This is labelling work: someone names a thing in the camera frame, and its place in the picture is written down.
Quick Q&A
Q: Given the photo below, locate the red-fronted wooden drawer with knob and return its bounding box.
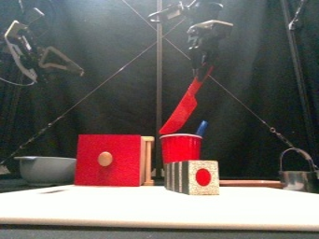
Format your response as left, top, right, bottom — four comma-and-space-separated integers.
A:
73, 134, 147, 188

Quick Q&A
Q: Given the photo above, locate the diagonal brace wire with turnbuckle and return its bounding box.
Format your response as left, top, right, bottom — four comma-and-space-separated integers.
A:
120, 0, 296, 148

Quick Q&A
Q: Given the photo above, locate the pale blue bowl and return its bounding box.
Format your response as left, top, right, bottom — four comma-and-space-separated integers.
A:
12, 155, 79, 187

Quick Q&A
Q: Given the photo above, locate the metal pot with handle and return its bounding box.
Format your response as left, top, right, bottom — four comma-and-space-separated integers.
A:
276, 147, 319, 194

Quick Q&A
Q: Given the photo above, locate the wooden box with slot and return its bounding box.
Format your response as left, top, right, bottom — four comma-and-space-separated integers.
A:
140, 135, 156, 187

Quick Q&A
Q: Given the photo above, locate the slanted metal frame pole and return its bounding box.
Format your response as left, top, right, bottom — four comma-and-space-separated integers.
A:
279, 0, 319, 162

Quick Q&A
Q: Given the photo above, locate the red plastic cup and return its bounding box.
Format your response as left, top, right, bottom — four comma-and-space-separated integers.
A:
159, 133, 204, 165

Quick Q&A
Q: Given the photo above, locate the vertical metal frame pole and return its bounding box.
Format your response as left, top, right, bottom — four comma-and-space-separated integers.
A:
155, 0, 164, 179

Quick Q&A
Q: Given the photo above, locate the white cutting board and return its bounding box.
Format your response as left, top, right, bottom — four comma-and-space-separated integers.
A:
0, 184, 319, 232

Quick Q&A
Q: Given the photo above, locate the toy sushi roll red centre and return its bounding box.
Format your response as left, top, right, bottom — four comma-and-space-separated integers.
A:
163, 160, 220, 196

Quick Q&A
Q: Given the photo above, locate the thin grey cable loop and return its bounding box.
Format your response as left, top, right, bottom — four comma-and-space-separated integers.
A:
0, 74, 37, 88

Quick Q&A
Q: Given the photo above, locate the blue plastic utensil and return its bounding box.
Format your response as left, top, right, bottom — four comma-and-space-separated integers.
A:
195, 119, 211, 138

